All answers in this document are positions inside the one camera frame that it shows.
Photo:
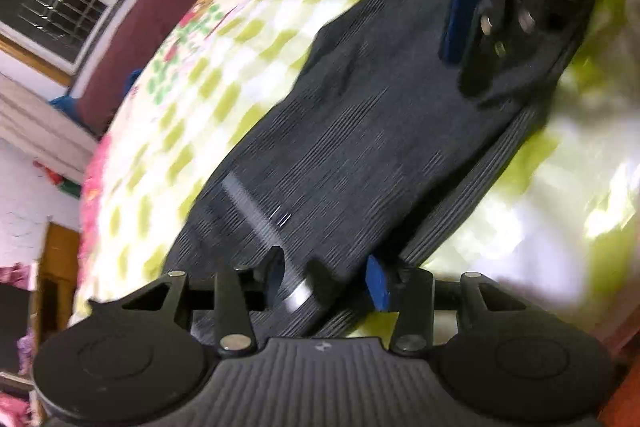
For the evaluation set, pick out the brown wooden cabinet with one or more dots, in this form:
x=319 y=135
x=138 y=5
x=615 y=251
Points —
x=52 y=302

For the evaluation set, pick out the green checkered plastic bed cover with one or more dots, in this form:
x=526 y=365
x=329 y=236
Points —
x=561 y=223

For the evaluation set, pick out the beige curtain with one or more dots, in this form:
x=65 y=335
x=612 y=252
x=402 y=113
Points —
x=44 y=133

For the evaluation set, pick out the pink floral bedsheet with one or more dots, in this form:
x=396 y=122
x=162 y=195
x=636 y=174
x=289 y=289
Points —
x=224 y=65

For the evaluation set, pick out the dark grey striped pants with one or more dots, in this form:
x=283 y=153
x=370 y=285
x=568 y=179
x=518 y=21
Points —
x=375 y=151

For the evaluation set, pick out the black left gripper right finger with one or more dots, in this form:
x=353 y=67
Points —
x=410 y=294

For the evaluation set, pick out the pink clothes pile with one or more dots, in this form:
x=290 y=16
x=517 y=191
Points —
x=16 y=345

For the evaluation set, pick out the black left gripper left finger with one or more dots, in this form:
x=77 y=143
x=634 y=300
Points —
x=239 y=292

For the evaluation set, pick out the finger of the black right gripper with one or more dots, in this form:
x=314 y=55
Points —
x=458 y=26
x=497 y=59

